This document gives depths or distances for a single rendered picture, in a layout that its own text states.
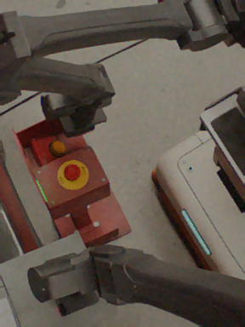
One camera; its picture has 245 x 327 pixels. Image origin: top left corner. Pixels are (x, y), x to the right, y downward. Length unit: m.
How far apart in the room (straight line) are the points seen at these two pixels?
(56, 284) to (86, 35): 0.36
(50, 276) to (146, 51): 1.68
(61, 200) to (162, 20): 0.58
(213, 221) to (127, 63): 0.85
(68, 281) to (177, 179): 1.10
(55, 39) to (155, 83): 1.54
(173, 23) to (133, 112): 1.36
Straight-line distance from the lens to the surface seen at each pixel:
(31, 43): 0.72
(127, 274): 0.70
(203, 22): 0.90
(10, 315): 1.03
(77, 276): 0.78
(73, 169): 1.27
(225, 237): 1.79
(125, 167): 2.12
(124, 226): 2.04
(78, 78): 0.99
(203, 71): 2.31
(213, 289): 0.58
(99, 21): 0.78
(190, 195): 1.81
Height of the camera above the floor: 2.01
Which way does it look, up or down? 69 degrees down
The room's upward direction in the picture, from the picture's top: 9 degrees counter-clockwise
